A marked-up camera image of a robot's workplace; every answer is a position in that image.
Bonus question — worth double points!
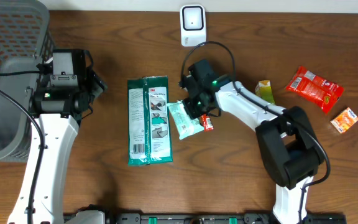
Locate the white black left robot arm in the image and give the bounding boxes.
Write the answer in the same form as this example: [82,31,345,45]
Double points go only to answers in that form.
[8,68,107,223]

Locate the yellow green juice carton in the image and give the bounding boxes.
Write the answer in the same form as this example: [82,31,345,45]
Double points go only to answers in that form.
[255,80,275,105]

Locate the red snack bag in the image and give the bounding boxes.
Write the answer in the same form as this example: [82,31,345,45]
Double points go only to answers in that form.
[285,66,344,114]

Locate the grey plastic shopping basket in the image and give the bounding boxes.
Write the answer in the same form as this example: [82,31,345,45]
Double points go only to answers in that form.
[0,0,54,162]

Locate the light green wet wipes pack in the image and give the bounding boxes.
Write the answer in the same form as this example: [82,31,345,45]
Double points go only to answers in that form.
[167,101,204,140]

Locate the white barcode scanner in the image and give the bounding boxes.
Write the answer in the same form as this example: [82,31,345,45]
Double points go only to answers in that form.
[180,4,206,47]

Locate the small orange tissue pack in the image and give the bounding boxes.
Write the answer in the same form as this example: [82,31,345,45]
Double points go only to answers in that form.
[331,108,358,134]

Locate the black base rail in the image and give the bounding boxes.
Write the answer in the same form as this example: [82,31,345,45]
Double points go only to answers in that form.
[63,205,347,224]

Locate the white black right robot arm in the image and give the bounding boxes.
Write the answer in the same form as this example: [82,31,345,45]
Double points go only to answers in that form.
[179,75,329,223]

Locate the small red Nescafe packet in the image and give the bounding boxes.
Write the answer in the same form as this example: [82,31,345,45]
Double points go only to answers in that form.
[201,114,214,132]

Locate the dark green packet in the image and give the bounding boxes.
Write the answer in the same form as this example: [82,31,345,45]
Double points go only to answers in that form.
[127,76,173,166]

